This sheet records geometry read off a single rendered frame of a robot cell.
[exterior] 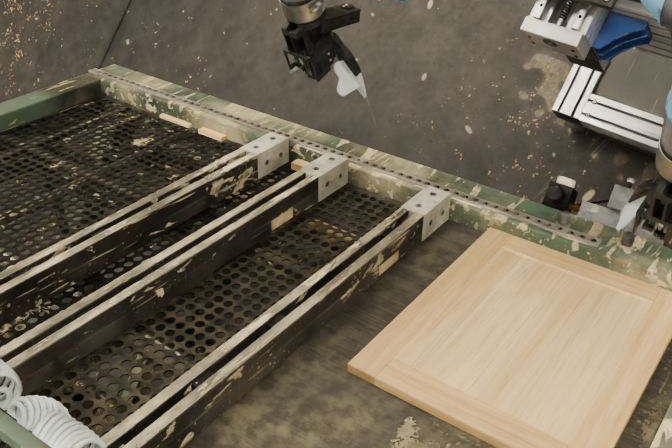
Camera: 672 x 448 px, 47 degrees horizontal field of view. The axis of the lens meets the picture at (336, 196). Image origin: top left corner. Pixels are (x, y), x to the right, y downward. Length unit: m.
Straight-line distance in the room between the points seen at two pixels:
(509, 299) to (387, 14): 1.76
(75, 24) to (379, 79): 1.77
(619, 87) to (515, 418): 1.42
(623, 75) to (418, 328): 1.32
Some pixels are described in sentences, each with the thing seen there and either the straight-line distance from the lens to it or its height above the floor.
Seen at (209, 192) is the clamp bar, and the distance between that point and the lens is 1.83.
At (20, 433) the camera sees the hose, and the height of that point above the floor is 1.93.
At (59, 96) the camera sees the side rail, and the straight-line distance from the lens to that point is 2.45.
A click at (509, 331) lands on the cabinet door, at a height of 1.14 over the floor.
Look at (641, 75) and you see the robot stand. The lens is 2.52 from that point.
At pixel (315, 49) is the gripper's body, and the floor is 1.46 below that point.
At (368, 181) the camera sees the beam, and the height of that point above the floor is 0.89.
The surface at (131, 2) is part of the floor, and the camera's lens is 3.94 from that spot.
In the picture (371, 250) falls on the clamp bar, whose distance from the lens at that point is 1.56.
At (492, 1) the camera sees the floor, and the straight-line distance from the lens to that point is 2.96.
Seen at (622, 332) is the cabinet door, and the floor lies 1.04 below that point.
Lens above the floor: 2.58
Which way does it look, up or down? 60 degrees down
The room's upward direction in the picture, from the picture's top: 69 degrees counter-clockwise
